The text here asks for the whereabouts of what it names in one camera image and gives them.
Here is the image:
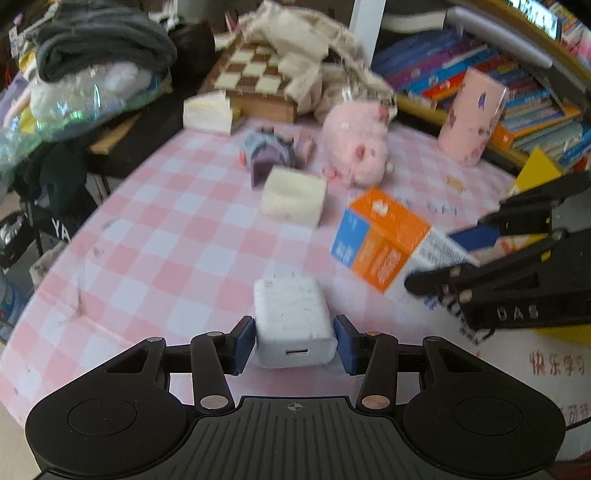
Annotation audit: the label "row of leaning picture books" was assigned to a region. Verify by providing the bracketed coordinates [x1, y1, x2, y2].
[372, 28, 591, 171]

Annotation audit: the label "purple toy figure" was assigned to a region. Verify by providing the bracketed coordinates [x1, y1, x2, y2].
[240, 128, 315, 189]

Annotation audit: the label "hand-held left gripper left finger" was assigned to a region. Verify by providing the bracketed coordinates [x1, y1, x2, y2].
[105, 316, 257, 411]

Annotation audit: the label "white desk lamp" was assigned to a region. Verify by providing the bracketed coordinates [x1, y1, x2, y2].
[443, 7, 555, 70]

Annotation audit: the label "brown wooden board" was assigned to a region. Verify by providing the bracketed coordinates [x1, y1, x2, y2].
[88, 111, 144, 155]

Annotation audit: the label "black keyboard bag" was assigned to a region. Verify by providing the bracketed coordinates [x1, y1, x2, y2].
[0, 138, 100, 278]

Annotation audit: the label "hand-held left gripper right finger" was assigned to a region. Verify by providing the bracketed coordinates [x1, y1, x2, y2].
[333, 315, 485, 411]

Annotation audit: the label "white foam block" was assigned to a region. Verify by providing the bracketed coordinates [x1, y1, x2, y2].
[260, 166, 328, 229]

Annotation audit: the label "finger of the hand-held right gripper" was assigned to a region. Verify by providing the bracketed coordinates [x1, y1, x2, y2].
[450, 172, 591, 252]
[404, 231, 568, 296]

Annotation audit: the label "wooden chessboard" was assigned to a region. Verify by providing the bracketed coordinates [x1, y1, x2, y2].
[198, 34, 298, 124]

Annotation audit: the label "dark brown bag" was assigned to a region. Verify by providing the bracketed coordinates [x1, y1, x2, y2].
[168, 21, 218, 93]

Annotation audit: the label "white charger plug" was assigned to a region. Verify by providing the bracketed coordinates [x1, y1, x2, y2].
[253, 276, 340, 370]

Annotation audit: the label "pink checked table mat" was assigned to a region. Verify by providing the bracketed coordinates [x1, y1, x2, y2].
[0, 106, 591, 462]

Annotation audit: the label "yellow cardboard box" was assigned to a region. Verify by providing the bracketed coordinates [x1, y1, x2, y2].
[508, 148, 591, 342]

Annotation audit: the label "orange and white carton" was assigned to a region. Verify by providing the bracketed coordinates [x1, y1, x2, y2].
[331, 187, 481, 296]

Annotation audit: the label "grey folded clothes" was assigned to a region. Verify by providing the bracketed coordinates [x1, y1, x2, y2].
[34, 7, 178, 84]

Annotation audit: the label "pink printed canister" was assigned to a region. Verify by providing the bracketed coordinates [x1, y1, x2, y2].
[438, 67, 509, 168]

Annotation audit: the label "white and wooden shelf unit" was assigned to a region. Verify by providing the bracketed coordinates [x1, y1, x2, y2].
[348, 0, 591, 167]

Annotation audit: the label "shelf of upright colourful books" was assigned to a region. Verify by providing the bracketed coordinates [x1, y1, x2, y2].
[508, 0, 591, 42]

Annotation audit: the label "beige cloth bag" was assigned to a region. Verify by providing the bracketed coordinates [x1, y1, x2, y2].
[231, 0, 398, 123]

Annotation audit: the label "iridescent plastic bag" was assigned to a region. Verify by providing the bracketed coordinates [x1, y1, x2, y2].
[0, 60, 174, 181]

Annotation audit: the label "pink plush pig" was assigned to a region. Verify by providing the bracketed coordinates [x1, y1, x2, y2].
[318, 97, 395, 188]

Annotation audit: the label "white tissue pack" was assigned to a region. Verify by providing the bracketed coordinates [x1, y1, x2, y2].
[183, 90, 241, 136]

